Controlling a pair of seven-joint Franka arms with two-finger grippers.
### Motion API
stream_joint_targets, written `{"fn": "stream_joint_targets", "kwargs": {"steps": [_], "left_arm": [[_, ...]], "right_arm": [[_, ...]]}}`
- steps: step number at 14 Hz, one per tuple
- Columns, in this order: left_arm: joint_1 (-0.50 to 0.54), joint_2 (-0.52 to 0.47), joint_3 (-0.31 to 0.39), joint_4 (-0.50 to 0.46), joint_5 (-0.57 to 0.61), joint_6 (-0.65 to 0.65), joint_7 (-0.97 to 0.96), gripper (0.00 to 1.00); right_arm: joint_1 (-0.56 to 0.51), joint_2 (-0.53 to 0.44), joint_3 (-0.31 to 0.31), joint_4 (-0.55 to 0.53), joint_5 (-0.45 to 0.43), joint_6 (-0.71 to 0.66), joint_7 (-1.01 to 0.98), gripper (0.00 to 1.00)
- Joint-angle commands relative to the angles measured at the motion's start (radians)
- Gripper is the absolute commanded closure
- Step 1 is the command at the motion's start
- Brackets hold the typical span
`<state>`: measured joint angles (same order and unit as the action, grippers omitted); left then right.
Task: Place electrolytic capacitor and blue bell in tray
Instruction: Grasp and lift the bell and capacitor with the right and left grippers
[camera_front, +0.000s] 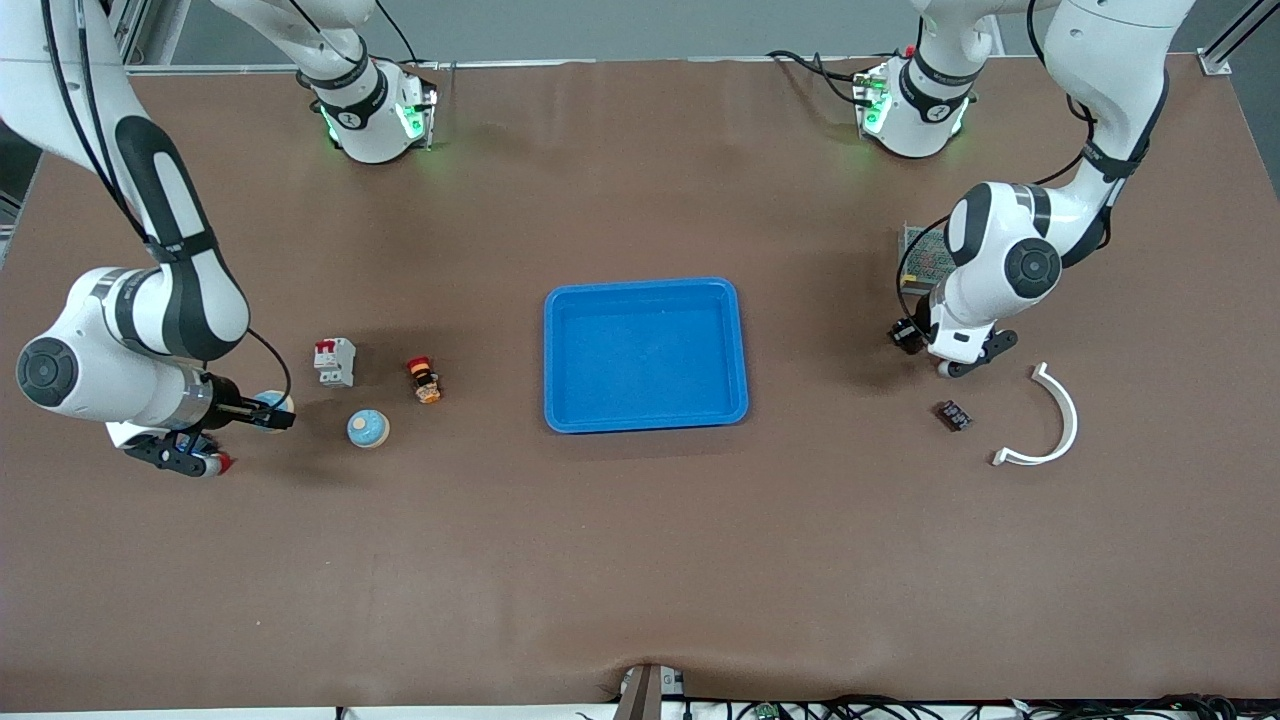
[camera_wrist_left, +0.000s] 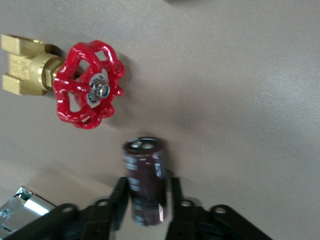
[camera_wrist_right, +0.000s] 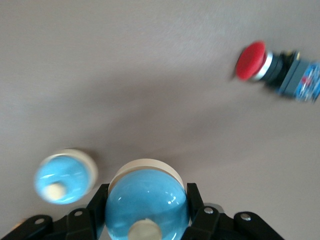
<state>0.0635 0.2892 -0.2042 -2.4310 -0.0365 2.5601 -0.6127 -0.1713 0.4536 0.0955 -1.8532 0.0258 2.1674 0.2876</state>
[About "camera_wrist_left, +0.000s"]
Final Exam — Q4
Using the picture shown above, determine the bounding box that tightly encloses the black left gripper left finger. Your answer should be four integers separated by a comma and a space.
4, 176, 131, 240

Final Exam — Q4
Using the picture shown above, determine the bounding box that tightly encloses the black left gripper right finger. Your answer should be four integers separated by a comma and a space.
166, 176, 273, 240

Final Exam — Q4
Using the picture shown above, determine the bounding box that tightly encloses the long dark electrolytic capacitor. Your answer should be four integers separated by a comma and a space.
122, 136, 168, 227

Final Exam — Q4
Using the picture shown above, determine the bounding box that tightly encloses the metal mesh power supply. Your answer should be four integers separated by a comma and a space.
0, 186, 57, 235

